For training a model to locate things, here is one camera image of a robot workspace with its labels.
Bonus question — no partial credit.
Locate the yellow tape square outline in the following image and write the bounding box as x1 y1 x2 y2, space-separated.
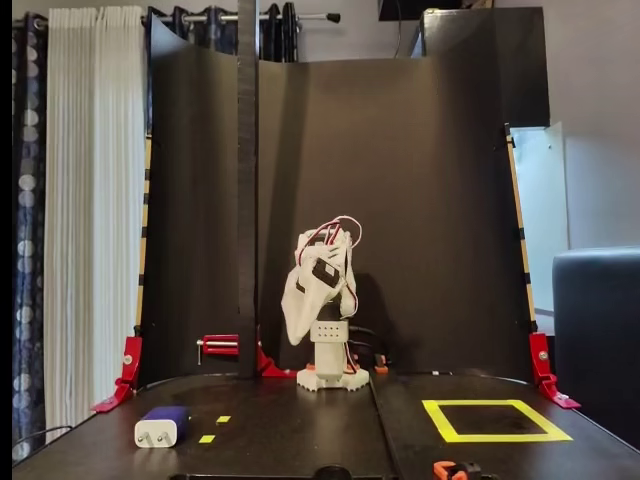
421 398 575 445

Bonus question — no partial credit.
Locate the red post base bracket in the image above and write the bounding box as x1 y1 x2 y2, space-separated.
255 327 292 380

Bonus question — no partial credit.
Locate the blue and white charger block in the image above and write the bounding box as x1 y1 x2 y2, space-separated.
133 406 192 450

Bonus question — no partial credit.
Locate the dark blue armchair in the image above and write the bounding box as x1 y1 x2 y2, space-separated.
551 245 640 446

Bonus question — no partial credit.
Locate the thin black floor cable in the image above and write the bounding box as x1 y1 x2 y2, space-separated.
12 424 74 454

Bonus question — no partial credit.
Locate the black backdrop board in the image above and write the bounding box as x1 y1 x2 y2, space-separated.
137 7 551 391

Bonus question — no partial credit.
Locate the red corner bracket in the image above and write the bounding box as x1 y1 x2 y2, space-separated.
89 335 145 414
528 332 582 412

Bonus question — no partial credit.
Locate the red white servo cable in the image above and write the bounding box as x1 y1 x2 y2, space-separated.
297 214 364 321

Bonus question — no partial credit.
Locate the white pleated curtain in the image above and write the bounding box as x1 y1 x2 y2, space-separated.
43 5 151 444

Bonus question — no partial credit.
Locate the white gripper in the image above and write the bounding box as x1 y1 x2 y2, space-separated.
279 230 355 346

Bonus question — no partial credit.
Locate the dark blue patterned curtain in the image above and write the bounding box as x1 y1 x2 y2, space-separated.
142 2 301 64
12 12 50 464

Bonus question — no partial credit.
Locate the thin black hanging cable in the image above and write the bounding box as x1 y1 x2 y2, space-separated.
393 0 405 60

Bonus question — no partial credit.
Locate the yellow black striped stick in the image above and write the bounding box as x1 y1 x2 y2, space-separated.
503 123 539 335
134 134 154 336

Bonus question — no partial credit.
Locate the white cabinet door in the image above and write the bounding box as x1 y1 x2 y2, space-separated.
508 121 571 336

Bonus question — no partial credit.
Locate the red screw clamp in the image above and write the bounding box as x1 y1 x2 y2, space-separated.
195 333 242 367

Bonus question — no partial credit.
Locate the black upright camera post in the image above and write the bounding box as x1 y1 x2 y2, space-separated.
236 0 260 381

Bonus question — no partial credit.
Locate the dark wall-mounted screen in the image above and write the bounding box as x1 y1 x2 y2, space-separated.
378 0 496 22

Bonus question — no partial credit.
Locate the silver curtain rod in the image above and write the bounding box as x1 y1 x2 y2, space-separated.
12 12 342 26

